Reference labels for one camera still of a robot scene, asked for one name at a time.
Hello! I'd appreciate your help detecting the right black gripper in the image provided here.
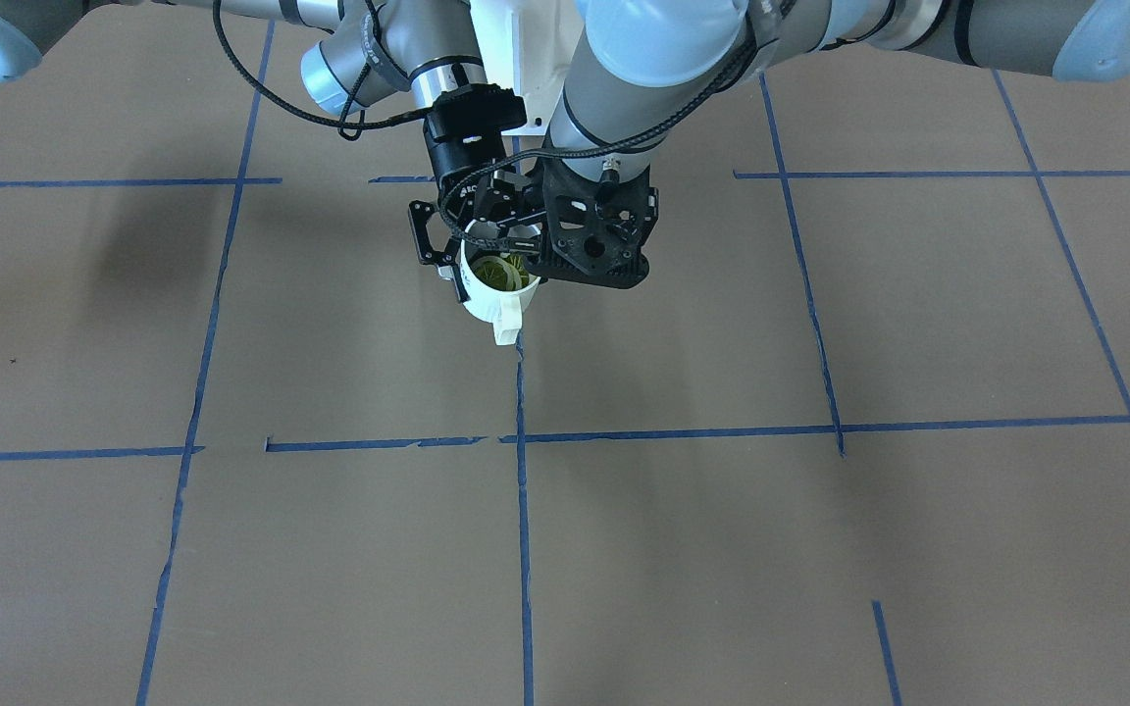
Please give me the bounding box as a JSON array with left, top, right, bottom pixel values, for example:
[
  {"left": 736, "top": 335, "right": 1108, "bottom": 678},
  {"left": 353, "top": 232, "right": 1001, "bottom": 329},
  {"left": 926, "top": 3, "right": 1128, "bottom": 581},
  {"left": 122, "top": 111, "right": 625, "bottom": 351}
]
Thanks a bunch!
[{"left": 408, "top": 84, "right": 528, "bottom": 274}]

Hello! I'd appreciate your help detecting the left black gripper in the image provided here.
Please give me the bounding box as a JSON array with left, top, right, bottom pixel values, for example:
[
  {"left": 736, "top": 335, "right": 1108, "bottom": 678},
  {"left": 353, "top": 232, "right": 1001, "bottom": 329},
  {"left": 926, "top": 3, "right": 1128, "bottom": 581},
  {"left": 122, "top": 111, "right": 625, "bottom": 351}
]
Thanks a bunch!
[{"left": 467, "top": 169, "right": 546, "bottom": 241}]

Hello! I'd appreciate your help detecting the lemon slice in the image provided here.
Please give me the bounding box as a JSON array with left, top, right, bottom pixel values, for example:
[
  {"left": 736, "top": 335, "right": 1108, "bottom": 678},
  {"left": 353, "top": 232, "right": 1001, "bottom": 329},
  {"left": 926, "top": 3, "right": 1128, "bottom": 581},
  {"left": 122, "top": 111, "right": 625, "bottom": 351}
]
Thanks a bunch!
[{"left": 470, "top": 253, "right": 533, "bottom": 293}]

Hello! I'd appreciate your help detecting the white mug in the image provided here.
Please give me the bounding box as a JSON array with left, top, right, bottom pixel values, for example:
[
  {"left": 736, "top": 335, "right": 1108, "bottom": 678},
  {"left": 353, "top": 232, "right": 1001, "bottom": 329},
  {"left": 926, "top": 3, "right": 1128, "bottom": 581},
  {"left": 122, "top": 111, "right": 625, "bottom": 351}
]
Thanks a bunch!
[{"left": 457, "top": 241, "right": 544, "bottom": 345}]

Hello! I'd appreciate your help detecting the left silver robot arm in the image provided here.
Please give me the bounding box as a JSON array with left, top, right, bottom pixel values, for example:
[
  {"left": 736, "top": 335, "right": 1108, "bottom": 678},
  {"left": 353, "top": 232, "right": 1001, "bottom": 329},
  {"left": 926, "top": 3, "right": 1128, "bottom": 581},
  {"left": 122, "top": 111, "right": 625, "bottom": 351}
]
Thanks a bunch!
[{"left": 438, "top": 1, "right": 1130, "bottom": 244}]

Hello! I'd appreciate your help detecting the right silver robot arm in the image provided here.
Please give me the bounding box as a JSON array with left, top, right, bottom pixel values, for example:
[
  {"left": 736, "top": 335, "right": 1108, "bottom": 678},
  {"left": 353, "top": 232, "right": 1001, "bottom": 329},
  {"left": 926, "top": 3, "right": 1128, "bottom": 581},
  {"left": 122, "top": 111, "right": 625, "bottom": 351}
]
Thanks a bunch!
[{"left": 0, "top": 1, "right": 380, "bottom": 286}]

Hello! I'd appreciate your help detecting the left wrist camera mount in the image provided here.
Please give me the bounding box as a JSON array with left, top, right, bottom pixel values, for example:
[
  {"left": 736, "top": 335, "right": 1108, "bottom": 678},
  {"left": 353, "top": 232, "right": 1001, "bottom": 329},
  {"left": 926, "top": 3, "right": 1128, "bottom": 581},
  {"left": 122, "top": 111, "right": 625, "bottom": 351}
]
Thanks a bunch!
[{"left": 528, "top": 160, "right": 659, "bottom": 289}]

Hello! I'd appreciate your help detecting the white camera post with base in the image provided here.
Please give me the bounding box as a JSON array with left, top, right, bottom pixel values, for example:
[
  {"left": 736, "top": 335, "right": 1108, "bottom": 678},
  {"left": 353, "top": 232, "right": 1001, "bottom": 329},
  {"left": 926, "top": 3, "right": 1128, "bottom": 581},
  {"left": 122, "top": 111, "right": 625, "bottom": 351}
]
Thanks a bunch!
[{"left": 470, "top": 1, "right": 584, "bottom": 101}]

